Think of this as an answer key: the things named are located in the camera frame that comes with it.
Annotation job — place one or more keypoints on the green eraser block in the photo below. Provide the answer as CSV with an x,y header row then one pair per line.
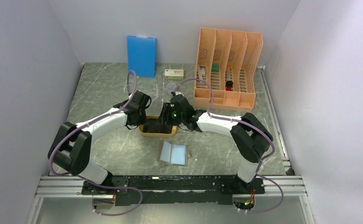
x,y
215,68

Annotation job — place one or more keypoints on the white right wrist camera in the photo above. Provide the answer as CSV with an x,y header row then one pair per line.
x,y
177,92

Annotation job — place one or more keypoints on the clear round plastic jar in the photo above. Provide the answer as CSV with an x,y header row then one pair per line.
x,y
171,89

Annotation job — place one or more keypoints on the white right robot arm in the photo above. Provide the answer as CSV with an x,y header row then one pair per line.
x,y
249,135

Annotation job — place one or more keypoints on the blue upright box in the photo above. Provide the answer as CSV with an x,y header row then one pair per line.
x,y
141,55

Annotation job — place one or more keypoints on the orange oval plastic tray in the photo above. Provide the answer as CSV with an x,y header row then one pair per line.
x,y
168,130

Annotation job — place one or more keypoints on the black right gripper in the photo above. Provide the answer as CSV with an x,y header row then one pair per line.
x,y
164,115

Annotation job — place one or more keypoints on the orange grey utility knife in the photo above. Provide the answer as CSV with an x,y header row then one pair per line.
x,y
228,74

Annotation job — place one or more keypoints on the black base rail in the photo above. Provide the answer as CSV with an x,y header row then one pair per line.
x,y
219,189

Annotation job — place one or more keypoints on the peach desk file organizer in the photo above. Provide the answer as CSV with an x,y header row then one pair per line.
x,y
226,62

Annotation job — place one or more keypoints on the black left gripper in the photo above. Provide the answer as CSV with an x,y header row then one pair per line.
x,y
140,121

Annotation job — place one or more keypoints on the aluminium frame rail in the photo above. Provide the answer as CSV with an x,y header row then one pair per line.
x,y
71,187

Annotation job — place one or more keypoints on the stack of black cards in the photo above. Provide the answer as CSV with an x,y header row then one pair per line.
x,y
152,126

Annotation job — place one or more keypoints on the small green white carton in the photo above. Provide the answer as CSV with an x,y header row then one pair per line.
x,y
173,74

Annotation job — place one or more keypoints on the black red stamp knob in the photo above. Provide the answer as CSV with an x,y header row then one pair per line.
x,y
229,85

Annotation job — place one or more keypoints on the grey metal bracket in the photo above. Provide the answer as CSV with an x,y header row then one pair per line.
x,y
201,72

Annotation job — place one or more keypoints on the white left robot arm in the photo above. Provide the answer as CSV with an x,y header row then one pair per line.
x,y
71,148

